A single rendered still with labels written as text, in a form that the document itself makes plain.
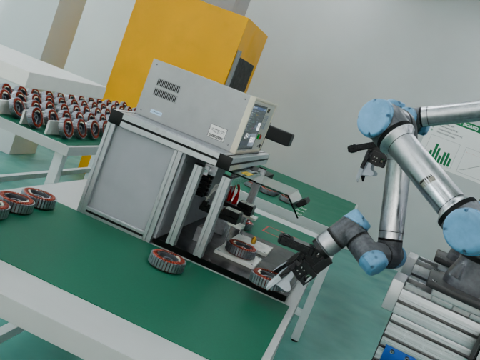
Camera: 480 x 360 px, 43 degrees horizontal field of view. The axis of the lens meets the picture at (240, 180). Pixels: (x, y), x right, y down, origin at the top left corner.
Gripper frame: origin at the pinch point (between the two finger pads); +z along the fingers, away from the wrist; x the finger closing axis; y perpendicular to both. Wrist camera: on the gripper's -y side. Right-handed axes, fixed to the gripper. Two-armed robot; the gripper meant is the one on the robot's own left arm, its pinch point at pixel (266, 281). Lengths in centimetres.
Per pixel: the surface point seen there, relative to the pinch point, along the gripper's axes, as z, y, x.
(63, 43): 96, -230, 386
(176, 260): 16.9, -22.3, -4.0
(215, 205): 0.1, -27.8, 11.1
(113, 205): 28, -49, 14
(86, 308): 24, -29, -55
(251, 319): 5.6, 2.5, -20.0
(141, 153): 9, -56, 14
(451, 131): -157, 84, 546
